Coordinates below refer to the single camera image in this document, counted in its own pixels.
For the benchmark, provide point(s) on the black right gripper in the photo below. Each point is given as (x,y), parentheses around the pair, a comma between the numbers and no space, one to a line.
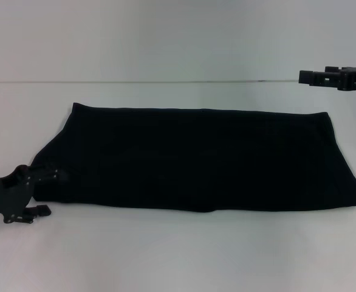
(355,78)

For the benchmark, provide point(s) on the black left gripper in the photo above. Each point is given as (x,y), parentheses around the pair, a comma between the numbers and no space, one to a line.
(11,194)

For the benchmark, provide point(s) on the black shirt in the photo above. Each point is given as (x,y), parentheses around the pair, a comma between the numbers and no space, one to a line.
(196,158)

